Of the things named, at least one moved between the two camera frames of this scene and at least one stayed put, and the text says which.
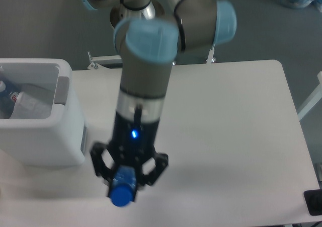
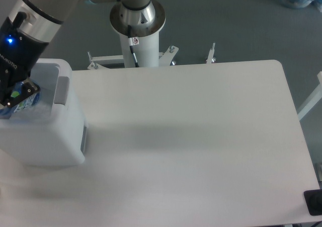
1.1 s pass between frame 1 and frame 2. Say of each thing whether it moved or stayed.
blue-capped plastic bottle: moved
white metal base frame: stayed
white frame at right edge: stayed
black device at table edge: stayed
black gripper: moved
